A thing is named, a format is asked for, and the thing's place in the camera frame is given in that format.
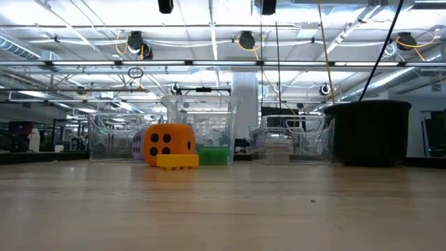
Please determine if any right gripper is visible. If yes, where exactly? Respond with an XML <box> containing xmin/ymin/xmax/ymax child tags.
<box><xmin>261</xmin><ymin>0</ymin><xmax>277</xmax><ymax>16</ymax></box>

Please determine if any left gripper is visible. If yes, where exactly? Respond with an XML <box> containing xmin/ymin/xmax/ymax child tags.
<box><xmin>157</xmin><ymin>0</ymin><xmax>174</xmax><ymax>15</ymax></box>

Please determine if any orange foam die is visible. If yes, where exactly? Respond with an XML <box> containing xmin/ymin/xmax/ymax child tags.
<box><xmin>143</xmin><ymin>123</ymin><xmax>196</xmax><ymax>167</ymax></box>

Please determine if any purple foam die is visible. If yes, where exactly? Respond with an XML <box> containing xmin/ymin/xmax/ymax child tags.
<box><xmin>131</xmin><ymin>129</ymin><xmax>147</xmax><ymax>161</ymax></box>

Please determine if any orange-yellow toy block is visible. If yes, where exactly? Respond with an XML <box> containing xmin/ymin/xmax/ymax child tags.
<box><xmin>156</xmin><ymin>153</ymin><xmax>199</xmax><ymax>171</ymax></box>

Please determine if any bright green toy brick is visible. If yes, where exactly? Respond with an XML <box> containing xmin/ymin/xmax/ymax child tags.
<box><xmin>197</xmin><ymin>146</ymin><xmax>230</xmax><ymax>165</ymax></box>

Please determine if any long ceiling light bar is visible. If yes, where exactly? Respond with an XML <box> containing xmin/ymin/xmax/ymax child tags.
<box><xmin>0</xmin><ymin>59</ymin><xmax>446</xmax><ymax>68</ymax></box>

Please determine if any white building column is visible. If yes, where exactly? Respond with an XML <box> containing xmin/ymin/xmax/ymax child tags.
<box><xmin>231</xmin><ymin>71</ymin><xmax>259</xmax><ymax>140</ymax></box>

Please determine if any deep clear plastic bin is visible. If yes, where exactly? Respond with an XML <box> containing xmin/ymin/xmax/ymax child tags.
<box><xmin>160</xmin><ymin>94</ymin><xmax>240</xmax><ymax>165</ymax></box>

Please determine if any shallow clear plastic tray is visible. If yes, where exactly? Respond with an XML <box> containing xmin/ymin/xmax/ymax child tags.
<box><xmin>249</xmin><ymin>114</ymin><xmax>335</xmax><ymax>165</ymax></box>
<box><xmin>87</xmin><ymin>112</ymin><xmax>164</xmax><ymax>163</ymax></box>

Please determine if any black plastic bucket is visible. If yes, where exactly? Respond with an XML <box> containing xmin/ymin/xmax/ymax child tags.
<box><xmin>323</xmin><ymin>100</ymin><xmax>412</xmax><ymax>167</ymax></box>

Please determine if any yellow cable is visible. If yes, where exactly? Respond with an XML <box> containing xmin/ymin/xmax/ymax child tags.
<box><xmin>317</xmin><ymin>0</ymin><xmax>336</xmax><ymax>105</ymax></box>

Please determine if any thick black hanging cable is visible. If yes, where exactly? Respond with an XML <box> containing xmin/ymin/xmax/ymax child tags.
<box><xmin>358</xmin><ymin>0</ymin><xmax>405</xmax><ymax>102</ymax></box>

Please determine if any black aluminium table frame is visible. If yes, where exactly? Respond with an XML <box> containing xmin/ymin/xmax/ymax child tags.
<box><xmin>0</xmin><ymin>150</ymin><xmax>446</xmax><ymax>170</ymax></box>

